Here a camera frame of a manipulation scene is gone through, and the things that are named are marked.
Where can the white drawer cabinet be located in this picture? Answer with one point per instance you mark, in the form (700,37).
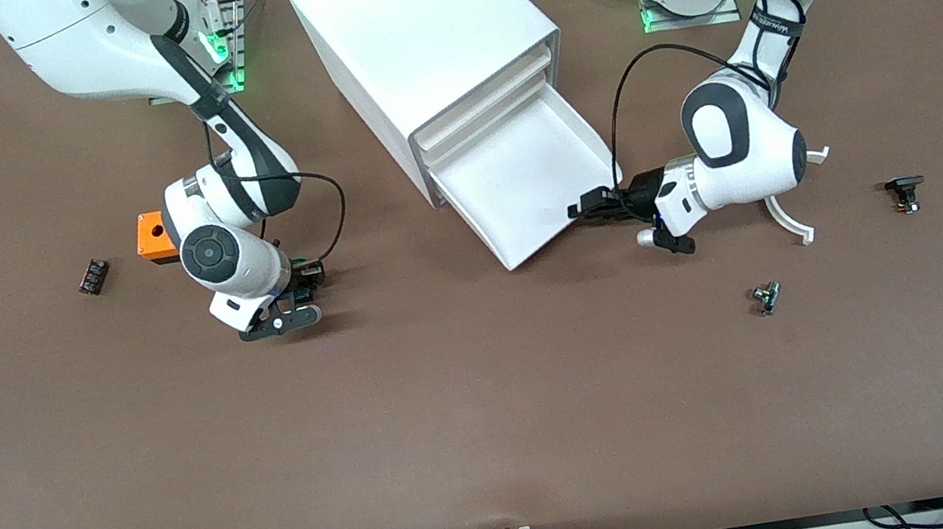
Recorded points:
(412,25)

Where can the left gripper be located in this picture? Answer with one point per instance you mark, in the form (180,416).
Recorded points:
(638,196)

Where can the white plastic drawer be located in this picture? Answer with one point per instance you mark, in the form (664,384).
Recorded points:
(482,100)
(485,118)
(532,168)

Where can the white curved plastic piece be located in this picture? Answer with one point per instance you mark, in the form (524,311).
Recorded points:
(796,227)

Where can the black push button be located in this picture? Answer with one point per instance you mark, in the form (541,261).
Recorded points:
(904,187)

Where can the orange button enclosure box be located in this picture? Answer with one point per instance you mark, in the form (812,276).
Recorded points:
(152,234)

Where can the black cylindrical capacitor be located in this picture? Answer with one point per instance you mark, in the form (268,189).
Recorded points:
(94,277)

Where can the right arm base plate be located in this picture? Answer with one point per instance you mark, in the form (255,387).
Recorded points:
(236,50)

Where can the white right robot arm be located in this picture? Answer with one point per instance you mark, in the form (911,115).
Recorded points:
(89,41)

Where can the small metal switch part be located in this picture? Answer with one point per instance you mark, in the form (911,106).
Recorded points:
(766,296)

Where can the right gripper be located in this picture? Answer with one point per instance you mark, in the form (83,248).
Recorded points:
(304,281)

